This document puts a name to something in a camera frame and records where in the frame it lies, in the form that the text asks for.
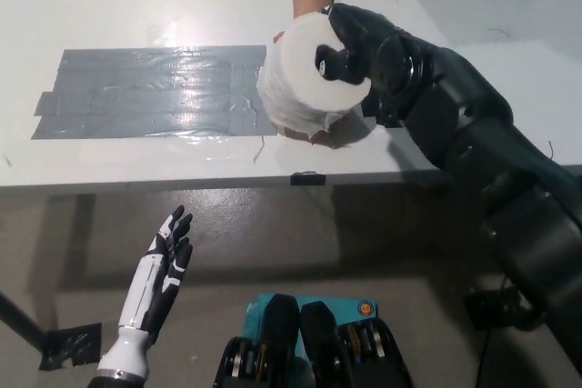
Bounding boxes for black cable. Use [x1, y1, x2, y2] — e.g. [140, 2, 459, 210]
[473, 328, 491, 388]

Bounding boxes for white toilet paper roll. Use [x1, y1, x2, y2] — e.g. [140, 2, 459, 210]
[256, 10, 372, 131]

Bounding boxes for teal box on torso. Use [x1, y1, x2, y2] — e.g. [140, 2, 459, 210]
[243, 293, 379, 362]

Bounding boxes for grey duct tape patch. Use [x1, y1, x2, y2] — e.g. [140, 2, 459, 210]
[30, 44, 278, 141]

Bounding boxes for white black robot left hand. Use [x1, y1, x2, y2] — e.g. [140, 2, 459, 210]
[96, 204, 194, 383]

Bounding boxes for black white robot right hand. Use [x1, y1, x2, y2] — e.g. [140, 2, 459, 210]
[313, 2, 426, 128]

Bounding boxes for black robot torso blocks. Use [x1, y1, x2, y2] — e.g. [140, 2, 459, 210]
[216, 293, 414, 388]

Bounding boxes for small black tape strip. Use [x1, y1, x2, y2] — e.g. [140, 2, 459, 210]
[289, 170, 328, 187]

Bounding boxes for person's bare hand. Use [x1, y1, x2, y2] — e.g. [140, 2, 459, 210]
[271, 29, 352, 147]

